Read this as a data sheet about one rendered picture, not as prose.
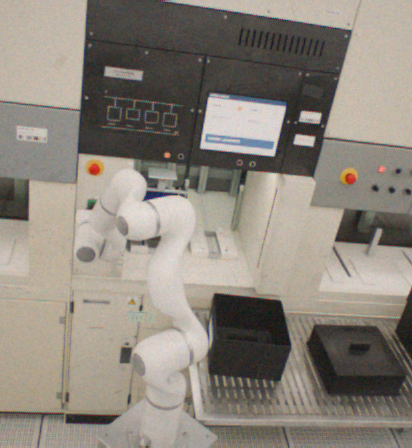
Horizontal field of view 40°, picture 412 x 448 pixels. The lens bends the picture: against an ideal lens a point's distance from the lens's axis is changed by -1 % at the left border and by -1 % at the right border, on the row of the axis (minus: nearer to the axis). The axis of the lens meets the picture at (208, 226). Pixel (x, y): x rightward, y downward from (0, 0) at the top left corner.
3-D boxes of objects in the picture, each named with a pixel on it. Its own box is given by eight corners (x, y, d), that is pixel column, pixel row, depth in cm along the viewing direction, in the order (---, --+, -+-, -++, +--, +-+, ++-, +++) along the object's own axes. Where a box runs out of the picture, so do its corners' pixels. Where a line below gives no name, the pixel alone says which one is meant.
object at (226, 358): (206, 325, 230) (213, 292, 222) (272, 333, 233) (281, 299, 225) (208, 374, 206) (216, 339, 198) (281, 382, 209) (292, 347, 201)
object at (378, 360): (328, 396, 207) (338, 370, 200) (305, 341, 232) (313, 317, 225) (401, 396, 213) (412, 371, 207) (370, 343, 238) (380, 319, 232)
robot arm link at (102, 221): (152, 203, 175) (118, 248, 198) (103, 184, 170) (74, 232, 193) (147, 226, 170) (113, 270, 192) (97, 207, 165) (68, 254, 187)
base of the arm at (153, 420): (160, 472, 168) (167, 430, 159) (115, 435, 177) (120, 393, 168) (199, 436, 182) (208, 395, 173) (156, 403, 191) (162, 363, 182)
